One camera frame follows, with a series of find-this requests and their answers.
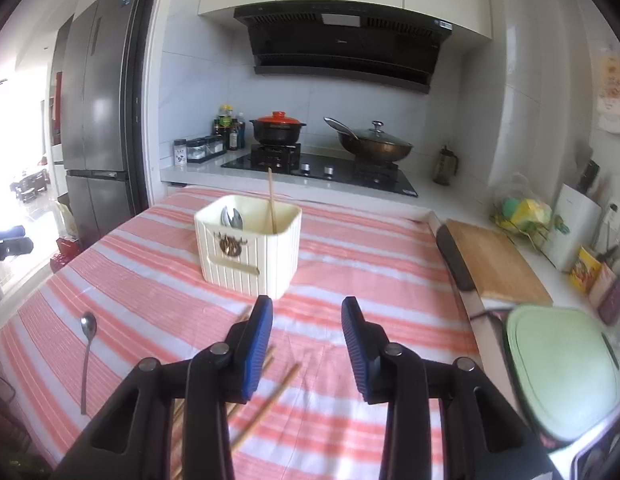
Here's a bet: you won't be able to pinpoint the pink white striped tablecloth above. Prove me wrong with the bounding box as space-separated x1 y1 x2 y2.
0 187 483 480

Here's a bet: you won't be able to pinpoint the glass wok lid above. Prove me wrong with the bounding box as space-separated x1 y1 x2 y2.
346 120 407 145

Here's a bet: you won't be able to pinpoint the black gas cooktop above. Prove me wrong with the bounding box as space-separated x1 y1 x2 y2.
221 143 419 198

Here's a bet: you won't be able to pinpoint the green lidded electric griddle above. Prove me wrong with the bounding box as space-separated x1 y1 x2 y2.
494 304 620 453

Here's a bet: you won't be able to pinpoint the wooden cutting board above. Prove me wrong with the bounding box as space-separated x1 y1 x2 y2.
446 218 554 307

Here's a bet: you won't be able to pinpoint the dark wok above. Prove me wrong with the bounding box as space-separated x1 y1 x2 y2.
324 116 415 163

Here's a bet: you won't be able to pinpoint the black clay pot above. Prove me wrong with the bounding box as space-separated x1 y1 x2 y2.
249 119 307 146

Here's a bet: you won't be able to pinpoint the cream ribbed utensil holder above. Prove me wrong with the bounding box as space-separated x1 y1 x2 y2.
194 194 303 301

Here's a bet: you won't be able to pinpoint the red bag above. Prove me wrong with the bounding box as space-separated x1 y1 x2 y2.
50 235 83 273

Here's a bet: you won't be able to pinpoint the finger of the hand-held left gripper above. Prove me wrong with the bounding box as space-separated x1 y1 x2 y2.
0 229 35 267

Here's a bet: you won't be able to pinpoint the orange pot lid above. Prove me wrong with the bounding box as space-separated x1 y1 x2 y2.
255 111 301 125

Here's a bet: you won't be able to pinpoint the pink packet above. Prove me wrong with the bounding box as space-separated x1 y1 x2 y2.
588 262 618 308

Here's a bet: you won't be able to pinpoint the black range hood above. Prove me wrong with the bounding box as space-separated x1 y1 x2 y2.
233 2 443 95

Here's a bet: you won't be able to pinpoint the clear condiment box set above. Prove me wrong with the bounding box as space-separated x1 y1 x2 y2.
186 135 227 163

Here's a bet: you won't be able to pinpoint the white knife block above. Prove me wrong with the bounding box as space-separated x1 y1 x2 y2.
542 183 603 272

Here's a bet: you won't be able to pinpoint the yellow snack packet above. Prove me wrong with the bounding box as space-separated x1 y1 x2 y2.
570 246 603 294

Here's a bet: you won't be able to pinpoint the metal spoon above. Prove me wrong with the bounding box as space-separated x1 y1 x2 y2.
220 206 245 230
80 311 98 416

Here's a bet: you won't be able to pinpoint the wall sticker sheet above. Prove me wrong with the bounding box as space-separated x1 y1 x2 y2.
592 45 620 136

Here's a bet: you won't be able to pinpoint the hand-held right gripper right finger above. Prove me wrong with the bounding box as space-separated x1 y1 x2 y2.
341 296 573 480

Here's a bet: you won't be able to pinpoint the grey refrigerator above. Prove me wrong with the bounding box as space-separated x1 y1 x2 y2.
52 0 151 248

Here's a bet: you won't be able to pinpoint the black handled knives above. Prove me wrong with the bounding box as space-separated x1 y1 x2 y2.
577 160 601 196

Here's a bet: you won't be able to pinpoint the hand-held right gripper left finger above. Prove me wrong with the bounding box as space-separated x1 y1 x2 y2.
52 295 275 480

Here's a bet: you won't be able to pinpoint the thin metal chopstick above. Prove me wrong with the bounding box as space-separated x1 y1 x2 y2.
171 400 187 480

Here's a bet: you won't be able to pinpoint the yellow and green bundle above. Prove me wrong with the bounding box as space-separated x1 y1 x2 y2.
492 175 555 248

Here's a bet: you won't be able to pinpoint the red wall hanging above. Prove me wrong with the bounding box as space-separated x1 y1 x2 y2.
49 71 64 146

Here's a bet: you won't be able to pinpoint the wooden chopstick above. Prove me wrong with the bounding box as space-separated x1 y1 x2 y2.
231 363 301 454
227 344 276 417
267 167 277 234

